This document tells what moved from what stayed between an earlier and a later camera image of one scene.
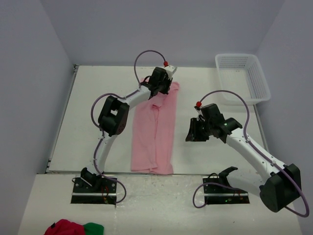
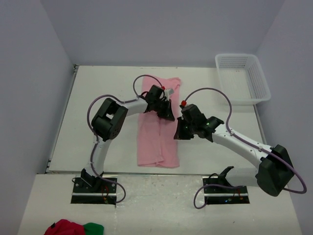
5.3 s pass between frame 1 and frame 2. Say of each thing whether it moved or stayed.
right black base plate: stayed
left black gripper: moved
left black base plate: stayed
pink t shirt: moved
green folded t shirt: stayed
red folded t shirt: stayed
